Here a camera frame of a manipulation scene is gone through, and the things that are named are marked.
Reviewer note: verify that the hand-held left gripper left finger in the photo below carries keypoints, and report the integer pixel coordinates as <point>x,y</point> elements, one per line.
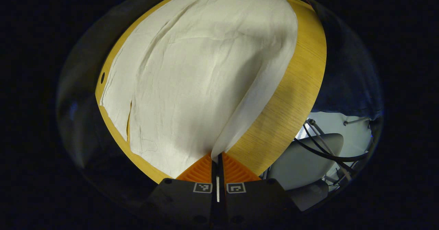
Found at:
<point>185,199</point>

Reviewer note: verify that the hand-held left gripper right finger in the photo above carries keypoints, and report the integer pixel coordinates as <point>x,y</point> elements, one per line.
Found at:
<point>253,199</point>

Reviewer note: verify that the white jeans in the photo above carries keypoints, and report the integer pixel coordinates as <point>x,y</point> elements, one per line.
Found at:
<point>205,72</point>

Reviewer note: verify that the grey chair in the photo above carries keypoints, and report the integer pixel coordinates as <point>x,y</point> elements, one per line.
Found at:
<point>301,161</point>

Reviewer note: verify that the person's dark blue clothing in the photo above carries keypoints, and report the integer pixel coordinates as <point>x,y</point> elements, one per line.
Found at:
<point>353,85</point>

